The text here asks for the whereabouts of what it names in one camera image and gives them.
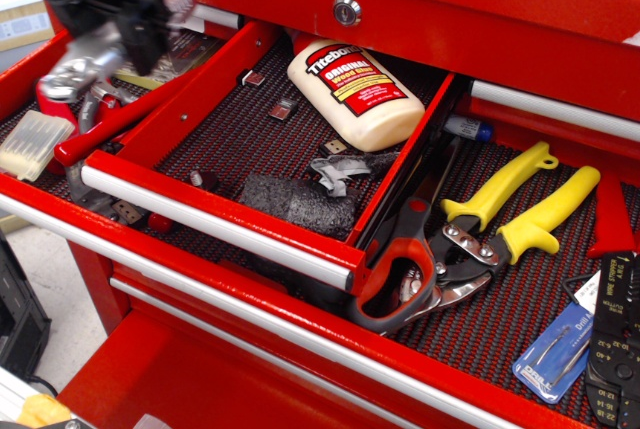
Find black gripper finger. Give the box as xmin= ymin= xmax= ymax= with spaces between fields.
xmin=115 ymin=0 xmax=170 ymax=76
xmin=46 ymin=0 xmax=119 ymax=38

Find small open red drawer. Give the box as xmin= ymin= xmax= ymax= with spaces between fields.
xmin=82 ymin=23 xmax=453 ymax=293

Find wide open red drawer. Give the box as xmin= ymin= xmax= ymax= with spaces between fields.
xmin=0 ymin=3 xmax=640 ymax=429

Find dark blade package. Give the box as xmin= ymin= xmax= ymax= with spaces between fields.
xmin=117 ymin=28 xmax=225 ymax=85

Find small USB dongle upper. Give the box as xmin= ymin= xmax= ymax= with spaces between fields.
xmin=237 ymin=69 xmax=266 ymax=87

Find small usb dongle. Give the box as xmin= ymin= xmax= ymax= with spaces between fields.
xmin=268 ymin=98 xmax=298 ymax=121
xmin=237 ymin=69 xmax=266 ymax=87

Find clear plastic drill bit case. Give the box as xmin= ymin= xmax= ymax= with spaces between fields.
xmin=1 ymin=110 xmax=74 ymax=182

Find small USB dongle middle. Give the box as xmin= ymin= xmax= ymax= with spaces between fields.
xmin=268 ymin=98 xmax=298 ymax=121

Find black knob with screw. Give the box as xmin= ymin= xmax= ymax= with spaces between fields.
xmin=189 ymin=170 xmax=219 ymax=192

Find silver cabinet lock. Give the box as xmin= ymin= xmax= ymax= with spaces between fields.
xmin=333 ymin=0 xmax=362 ymax=27

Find black USB stick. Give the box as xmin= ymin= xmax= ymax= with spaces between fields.
xmin=318 ymin=139 xmax=348 ymax=157

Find Titebond wood glue bottle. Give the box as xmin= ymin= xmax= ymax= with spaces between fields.
xmin=287 ymin=29 xmax=425 ymax=152

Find black grip tape piece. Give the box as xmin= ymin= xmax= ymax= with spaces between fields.
xmin=239 ymin=174 xmax=356 ymax=239

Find crumpled grey paper scrap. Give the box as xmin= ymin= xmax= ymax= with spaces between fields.
xmin=309 ymin=152 xmax=400 ymax=198

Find red tool chest cabinet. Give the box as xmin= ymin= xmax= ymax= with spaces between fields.
xmin=27 ymin=0 xmax=640 ymax=429

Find black equipment case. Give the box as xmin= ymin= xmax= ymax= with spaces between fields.
xmin=1 ymin=233 xmax=51 ymax=379

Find blue capped marker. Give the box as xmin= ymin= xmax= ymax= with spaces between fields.
xmin=444 ymin=115 xmax=494 ymax=143

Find red plastic wedge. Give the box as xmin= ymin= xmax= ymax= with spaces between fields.
xmin=587 ymin=171 xmax=639 ymax=259

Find blue drill bit package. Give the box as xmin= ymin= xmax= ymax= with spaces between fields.
xmin=512 ymin=273 xmax=600 ymax=405

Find red handled pliers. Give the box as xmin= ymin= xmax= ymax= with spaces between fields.
xmin=34 ymin=66 xmax=197 ymax=175

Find red black handled scissors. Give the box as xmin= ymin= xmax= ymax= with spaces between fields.
xmin=346 ymin=197 xmax=441 ymax=334

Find yellow handled tin snips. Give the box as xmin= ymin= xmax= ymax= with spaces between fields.
xmin=419 ymin=142 xmax=601 ymax=311

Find black wire stripper tool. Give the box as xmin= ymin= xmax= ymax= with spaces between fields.
xmin=585 ymin=251 xmax=639 ymax=428

